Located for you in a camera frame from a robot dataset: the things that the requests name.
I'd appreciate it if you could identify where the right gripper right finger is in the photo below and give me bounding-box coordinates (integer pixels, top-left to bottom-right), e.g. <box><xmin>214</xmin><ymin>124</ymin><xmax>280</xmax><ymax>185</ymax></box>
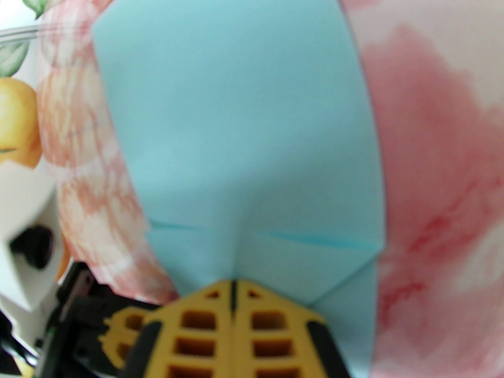
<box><xmin>234</xmin><ymin>279</ymin><xmax>351</xmax><ymax>378</ymax></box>

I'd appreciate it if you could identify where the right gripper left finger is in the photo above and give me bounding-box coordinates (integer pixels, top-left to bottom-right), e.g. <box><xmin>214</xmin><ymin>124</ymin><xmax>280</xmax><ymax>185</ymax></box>
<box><xmin>126</xmin><ymin>279</ymin><xmax>234</xmax><ymax>378</ymax></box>

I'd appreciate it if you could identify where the light blue paper sheet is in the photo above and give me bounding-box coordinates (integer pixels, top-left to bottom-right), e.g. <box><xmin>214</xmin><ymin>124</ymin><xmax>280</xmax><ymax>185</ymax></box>
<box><xmin>91</xmin><ymin>0</ymin><xmax>386</xmax><ymax>375</ymax></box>

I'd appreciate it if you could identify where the pink marble table mat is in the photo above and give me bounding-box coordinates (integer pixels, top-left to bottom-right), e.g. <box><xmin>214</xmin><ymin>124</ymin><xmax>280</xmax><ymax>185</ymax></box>
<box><xmin>37</xmin><ymin>0</ymin><xmax>504</xmax><ymax>378</ymax></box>

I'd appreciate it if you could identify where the white left wrist mount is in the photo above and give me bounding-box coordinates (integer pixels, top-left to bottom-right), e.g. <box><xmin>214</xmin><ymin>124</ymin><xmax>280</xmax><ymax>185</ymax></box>
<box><xmin>0</xmin><ymin>160</ymin><xmax>65</xmax><ymax>314</ymax></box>

